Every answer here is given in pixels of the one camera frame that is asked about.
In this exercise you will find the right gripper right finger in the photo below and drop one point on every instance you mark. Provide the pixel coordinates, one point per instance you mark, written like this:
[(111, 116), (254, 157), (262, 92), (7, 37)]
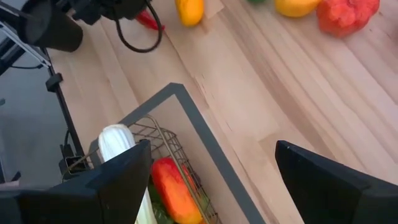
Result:
[(342, 199)]

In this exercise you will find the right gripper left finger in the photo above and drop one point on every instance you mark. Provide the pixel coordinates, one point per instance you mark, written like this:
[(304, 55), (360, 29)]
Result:
[(77, 202)]

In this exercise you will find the red chili pepper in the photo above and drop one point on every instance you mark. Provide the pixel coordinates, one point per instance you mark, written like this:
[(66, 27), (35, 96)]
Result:
[(149, 20)]

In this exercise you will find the white and green leek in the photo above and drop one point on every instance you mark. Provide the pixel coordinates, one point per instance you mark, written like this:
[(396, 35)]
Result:
[(115, 143)]

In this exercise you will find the smooth green cucumber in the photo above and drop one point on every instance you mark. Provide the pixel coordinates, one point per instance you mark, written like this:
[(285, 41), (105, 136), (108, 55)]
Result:
[(160, 214)]

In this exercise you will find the red and orange mango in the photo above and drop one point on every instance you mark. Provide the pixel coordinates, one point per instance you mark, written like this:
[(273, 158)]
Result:
[(174, 189)]

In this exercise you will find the yellow lemon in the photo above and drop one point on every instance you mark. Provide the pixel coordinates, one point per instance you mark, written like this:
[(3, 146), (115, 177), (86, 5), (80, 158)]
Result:
[(295, 7)]

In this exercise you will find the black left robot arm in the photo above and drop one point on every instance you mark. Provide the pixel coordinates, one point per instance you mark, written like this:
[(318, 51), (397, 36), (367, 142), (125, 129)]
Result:
[(53, 28)]

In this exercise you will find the grey-bordered table mat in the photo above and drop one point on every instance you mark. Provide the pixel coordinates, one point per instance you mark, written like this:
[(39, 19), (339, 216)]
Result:
[(202, 130)]

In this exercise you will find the black aluminium table frame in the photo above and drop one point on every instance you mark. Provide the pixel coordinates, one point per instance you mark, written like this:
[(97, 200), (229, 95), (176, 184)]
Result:
[(66, 115)]

